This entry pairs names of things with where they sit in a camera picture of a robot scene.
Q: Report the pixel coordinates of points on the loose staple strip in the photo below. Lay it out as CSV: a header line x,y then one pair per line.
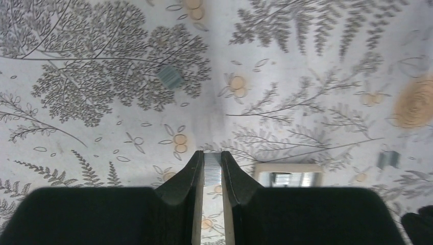
x,y
170,78

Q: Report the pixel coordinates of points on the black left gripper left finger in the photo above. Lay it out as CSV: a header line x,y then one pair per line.
x,y
179,215

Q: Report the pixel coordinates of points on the staple strip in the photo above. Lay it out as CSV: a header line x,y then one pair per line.
x,y
212,169
170,78

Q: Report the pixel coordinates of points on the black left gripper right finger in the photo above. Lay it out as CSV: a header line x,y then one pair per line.
x,y
240,209

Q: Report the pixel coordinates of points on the small staple piece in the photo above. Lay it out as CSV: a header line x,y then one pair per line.
x,y
388,158

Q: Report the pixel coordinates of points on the floral tablecloth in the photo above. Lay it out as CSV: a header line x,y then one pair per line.
x,y
88,131

